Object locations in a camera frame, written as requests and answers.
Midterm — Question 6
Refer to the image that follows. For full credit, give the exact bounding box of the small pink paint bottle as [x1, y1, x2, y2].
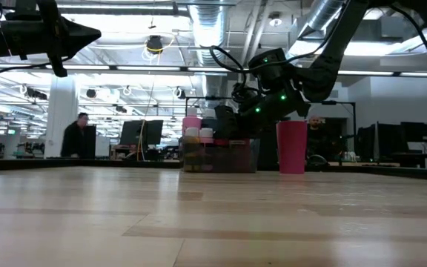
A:
[199, 128, 214, 172]

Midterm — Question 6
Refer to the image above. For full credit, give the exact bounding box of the black ceiling device yellow cable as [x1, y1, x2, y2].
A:
[141, 31, 177, 56]

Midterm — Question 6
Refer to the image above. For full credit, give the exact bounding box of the large pink paint bottle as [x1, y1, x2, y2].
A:
[182, 107, 202, 131]

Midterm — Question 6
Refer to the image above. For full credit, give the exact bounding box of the black cabinet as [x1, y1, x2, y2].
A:
[85, 125, 97, 159]

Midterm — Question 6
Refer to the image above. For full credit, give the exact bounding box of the long strip light rail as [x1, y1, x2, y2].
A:
[0, 63, 427, 78]

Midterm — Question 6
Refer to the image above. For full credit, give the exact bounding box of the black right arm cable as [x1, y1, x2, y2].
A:
[209, 7, 348, 105]

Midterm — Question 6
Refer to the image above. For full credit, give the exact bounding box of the clear grey plastic bin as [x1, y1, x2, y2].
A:
[179, 137, 261, 174]

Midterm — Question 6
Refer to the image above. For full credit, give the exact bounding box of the pink plastic cup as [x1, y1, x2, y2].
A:
[276, 119, 308, 175]

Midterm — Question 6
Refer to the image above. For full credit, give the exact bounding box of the black computer monitor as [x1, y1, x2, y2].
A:
[119, 120, 145, 146]
[357, 125, 377, 161]
[378, 124, 402, 155]
[145, 119, 165, 145]
[400, 121, 427, 144]

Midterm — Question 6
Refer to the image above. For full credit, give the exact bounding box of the black office desk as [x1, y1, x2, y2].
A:
[380, 151, 427, 170]

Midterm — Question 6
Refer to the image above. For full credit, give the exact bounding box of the person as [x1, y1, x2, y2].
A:
[307, 114, 333, 164]
[60, 112, 96, 159]

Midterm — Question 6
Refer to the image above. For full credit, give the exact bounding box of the silver ventilation duct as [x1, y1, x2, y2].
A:
[287, 0, 348, 56]
[188, 3, 230, 125]

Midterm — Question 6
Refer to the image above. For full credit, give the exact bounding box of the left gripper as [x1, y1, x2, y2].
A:
[4, 0, 102, 78]

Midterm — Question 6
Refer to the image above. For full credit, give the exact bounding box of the white building column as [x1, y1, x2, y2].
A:
[44, 76, 77, 159]

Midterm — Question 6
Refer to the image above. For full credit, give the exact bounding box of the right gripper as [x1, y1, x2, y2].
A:
[213, 88, 311, 140]

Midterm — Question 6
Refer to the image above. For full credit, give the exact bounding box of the black metal frame stand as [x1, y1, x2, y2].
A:
[304, 100, 356, 142]
[184, 95, 242, 142]

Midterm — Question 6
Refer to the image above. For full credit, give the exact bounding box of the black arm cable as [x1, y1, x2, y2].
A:
[209, 7, 348, 105]
[0, 55, 73, 77]

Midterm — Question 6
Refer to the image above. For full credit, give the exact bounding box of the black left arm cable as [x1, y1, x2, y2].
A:
[0, 55, 73, 77]

